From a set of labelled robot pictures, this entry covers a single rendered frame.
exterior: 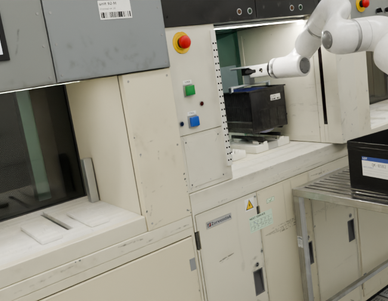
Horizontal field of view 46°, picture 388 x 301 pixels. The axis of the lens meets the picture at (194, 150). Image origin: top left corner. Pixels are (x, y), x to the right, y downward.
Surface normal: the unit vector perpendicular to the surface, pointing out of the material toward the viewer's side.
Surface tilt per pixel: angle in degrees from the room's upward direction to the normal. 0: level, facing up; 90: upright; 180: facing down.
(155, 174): 90
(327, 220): 90
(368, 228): 90
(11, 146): 90
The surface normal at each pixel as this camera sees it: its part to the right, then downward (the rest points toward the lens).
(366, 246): 0.60, 0.07
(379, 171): -0.86, 0.21
